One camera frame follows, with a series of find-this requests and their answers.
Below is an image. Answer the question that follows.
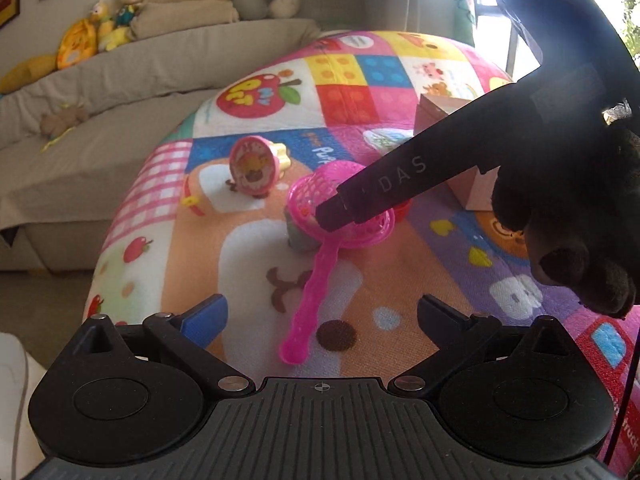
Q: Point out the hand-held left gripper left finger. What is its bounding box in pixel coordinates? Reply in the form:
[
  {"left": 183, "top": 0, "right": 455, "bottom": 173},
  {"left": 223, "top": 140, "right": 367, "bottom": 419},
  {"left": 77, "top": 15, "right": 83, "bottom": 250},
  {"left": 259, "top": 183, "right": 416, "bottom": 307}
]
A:
[{"left": 70, "top": 294, "right": 257, "bottom": 397}]

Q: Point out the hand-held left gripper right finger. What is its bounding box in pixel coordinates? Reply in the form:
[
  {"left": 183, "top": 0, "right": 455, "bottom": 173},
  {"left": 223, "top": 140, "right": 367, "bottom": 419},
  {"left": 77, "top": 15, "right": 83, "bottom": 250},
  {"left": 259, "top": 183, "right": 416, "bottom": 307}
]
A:
[{"left": 388, "top": 293, "right": 576, "bottom": 401}]

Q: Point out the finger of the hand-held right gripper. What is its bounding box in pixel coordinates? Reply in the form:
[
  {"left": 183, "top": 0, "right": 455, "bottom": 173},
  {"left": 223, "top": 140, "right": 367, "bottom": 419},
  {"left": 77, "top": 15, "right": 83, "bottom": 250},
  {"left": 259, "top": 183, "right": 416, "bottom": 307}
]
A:
[{"left": 315, "top": 197, "right": 359, "bottom": 234}]

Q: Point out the pink cardboard box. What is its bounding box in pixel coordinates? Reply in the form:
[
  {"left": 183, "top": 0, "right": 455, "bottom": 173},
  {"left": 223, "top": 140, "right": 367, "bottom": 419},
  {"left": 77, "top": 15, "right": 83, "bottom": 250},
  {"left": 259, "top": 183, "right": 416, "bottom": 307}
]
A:
[{"left": 414, "top": 93, "right": 501, "bottom": 214}]

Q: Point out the pink and gold round toy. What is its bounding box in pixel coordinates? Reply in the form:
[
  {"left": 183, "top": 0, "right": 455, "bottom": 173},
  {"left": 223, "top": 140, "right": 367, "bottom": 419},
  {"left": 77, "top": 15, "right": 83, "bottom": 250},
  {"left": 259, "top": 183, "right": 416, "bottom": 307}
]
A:
[{"left": 228, "top": 136, "right": 292, "bottom": 199}]

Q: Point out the pink toy strainer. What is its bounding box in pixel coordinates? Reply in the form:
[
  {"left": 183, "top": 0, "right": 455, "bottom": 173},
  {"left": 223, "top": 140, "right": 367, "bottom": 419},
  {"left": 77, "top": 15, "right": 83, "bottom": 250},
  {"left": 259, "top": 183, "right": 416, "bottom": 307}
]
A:
[{"left": 279, "top": 161, "right": 396, "bottom": 366}]

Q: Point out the person's right hand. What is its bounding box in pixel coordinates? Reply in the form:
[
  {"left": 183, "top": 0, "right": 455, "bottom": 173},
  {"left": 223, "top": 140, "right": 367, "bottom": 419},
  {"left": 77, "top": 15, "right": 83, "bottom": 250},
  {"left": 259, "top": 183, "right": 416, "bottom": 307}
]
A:
[{"left": 492, "top": 119, "right": 640, "bottom": 320}]

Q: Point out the grey toy piece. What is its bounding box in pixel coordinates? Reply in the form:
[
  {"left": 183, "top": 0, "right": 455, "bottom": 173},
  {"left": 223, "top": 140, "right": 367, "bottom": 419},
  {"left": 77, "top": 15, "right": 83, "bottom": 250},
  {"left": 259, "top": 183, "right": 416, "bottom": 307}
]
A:
[{"left": 284, "top": 209, "right": 324, "bottom": 252}]

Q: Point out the colourful printed play mat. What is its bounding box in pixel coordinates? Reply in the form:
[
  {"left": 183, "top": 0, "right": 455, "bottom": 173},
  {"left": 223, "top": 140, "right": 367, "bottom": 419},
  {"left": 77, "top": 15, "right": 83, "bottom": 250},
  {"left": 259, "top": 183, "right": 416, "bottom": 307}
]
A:
[{"left": 82, "top": 30, "right": 640, "bottom": 480}]

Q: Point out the green printed curtain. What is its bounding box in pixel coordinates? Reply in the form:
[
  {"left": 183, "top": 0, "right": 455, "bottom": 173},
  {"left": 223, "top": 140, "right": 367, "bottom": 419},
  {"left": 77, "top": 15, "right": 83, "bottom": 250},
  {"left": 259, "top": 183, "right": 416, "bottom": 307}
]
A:
[{"left": 452, "top": 0, "right": 477, "bottom": 49}]

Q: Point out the white cloth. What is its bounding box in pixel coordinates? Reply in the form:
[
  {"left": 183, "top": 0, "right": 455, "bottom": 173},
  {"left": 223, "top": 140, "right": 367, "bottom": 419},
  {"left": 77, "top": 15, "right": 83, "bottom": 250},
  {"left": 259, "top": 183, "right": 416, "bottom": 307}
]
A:
[{"left": 0, "top": 332, "right": 49, "bottom": 480}]

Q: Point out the beige sofa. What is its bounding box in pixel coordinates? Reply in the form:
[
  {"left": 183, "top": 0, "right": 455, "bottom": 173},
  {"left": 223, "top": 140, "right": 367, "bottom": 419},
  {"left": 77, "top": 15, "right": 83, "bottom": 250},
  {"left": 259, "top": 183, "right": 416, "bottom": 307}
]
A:
[{"left": 0, "top": 17, "right": 324, "bottom": 274}]

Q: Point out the small brown plush toy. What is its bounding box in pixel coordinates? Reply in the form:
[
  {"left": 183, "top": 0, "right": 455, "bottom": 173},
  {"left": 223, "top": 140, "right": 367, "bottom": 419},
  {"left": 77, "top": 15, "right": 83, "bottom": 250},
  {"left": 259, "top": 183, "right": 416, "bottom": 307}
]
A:
[{"left": 39, "top": 104, "right": 91, "bottom": 152}]

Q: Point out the beige folded blanket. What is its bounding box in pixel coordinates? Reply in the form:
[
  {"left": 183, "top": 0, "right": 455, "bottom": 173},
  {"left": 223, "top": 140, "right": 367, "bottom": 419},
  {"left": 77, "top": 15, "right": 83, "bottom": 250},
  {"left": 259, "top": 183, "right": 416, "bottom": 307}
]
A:
[{"left": 131, "top": 0, "right": 241, "bottom": 41}]

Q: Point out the baby doll plush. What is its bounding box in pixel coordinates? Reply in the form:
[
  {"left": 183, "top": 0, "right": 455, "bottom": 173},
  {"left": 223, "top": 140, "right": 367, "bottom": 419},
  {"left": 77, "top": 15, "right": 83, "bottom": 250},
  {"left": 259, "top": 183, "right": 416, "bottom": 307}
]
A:
[{"left": 97, "top": 0, "right": 144, "bottom": 53}]

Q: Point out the yellow duck plush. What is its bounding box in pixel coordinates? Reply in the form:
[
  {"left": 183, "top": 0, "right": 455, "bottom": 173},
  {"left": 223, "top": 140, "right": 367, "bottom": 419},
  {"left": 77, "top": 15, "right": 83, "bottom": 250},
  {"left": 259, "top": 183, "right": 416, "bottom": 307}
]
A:
[{"left": 56, "top": 0, "right": 114, "bottom": 71}]

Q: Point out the yellow plush toy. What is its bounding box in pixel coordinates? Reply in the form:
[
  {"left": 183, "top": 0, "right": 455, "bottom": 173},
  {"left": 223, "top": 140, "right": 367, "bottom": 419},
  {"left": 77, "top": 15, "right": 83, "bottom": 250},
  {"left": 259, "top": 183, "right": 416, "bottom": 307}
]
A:
[{"left": 0, "top": 54, "right": 60, "bottom": 95}]

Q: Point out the dark cable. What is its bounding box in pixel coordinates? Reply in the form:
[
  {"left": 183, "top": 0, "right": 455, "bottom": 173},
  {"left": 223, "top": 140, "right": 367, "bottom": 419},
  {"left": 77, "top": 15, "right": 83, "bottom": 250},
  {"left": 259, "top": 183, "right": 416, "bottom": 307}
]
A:
[{"left": 602, "top": 309, "right": 640, "bottom": 467}]

